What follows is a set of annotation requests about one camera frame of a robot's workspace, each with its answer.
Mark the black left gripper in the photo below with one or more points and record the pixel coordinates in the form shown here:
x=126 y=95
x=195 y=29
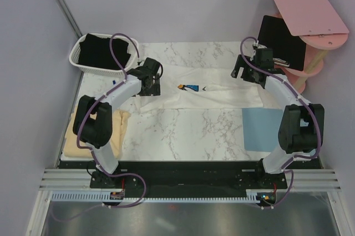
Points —
x=155 y=90

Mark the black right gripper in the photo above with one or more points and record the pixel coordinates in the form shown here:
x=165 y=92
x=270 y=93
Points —
x=238 y=64

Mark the white daisy print t shirt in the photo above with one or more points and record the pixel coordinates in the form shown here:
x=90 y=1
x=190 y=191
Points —
x=200 y=88

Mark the cream t shirt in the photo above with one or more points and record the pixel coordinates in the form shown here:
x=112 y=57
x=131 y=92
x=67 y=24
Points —
x=120 y=123

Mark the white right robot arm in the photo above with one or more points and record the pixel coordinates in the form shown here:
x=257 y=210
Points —
x=300 y=134

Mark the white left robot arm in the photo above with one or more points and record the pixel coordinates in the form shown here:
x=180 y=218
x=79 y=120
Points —
x=93 y=122

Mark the black clipboard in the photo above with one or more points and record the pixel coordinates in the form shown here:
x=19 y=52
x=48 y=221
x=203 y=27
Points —
x=274 y=34

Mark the light blue mat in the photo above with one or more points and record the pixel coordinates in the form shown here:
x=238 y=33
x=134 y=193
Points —
x=260 y=127

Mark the black t shirt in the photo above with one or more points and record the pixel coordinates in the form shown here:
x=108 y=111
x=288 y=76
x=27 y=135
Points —
x=95 y=52

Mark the pink tiered wooden shelf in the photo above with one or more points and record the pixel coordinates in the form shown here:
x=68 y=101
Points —
x=317 y=24

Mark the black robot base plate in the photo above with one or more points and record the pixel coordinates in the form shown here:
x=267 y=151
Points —
x=188 y=178

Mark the white slotted cable duct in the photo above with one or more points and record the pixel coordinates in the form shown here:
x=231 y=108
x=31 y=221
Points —
x=118 y=197

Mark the aluminium frame rail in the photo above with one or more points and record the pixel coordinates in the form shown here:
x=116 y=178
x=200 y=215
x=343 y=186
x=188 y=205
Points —
x=305 y=180

